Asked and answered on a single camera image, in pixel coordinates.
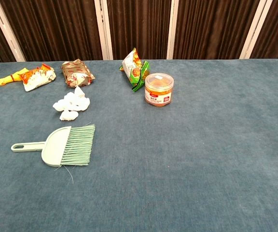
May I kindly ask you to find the green hand brush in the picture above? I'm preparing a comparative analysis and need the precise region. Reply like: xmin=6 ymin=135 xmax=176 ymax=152
xmin=11 ymin=123 xmax=96 ymax=184

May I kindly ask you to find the clear plastic snack jar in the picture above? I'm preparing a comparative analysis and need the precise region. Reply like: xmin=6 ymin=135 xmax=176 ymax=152
xmin=144 ymin=72 xmax=174 ymax=107

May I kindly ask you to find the green snack bag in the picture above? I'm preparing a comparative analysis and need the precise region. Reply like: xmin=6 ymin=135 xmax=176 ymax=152
xmin=119 ymin=47 xmax=151 ymax=93

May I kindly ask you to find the blue felt table cover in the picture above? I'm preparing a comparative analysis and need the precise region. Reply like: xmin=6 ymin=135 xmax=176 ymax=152
xmin=0 ymin=58 xmax=278 ymax=232

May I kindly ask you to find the brown foil snack bag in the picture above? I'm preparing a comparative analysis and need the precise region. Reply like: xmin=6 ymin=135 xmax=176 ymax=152
xmin=61 ymin=58 xmax=96 ymax=88

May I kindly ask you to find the orange white snack bag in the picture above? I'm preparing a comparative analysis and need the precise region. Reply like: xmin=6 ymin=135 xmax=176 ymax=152
xmin=19 ymin=63 xmax=57 ymax=92

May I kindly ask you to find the yellow rubber chicken toy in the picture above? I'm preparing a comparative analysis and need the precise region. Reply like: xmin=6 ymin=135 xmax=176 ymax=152
xmin=0 ymin=68 xmax=30 ymax=87

